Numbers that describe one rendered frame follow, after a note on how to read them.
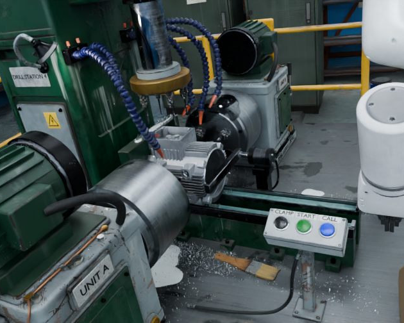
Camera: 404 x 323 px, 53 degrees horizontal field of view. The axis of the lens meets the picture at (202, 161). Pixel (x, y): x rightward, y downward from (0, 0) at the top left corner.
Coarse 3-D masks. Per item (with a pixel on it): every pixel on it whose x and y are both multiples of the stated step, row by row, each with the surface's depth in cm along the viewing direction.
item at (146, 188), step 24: (120, 168) 106; (144, 168) 104; (96, 192) 97; (120, 192) 95; (144, 192) 97; (168, 192) 101; (144, 216) 93; (168, 216) 99; (144, 240) 93; (168, 240) 100
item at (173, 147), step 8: (160, 128) 132; (168, 128) 133; (176, 128) 132; (184, 128) 130; (192, 128) 128; (160, 136) 133; (168, 136) 128; (176, 136) 127; (184, 136) 123; (192, 136) 128; (160, 144) 125; (168, 144) 124; (176, 144) 122; (184, 144) 124; (152, 152) 128; (168, 152) 125; (176, 152) 124; (176, 160) 125
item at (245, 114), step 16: (224, 96) 147; (240, 96) 149; (192, 112) 146; (208, 112) 143; (224, 112) 140; (240, 112) 142; (256, 112) 150; (208, 128) 146; (224, 128) 142; (240, 128) 140; (256, 128) 148; (224, 144) 146; (240, 144) 143
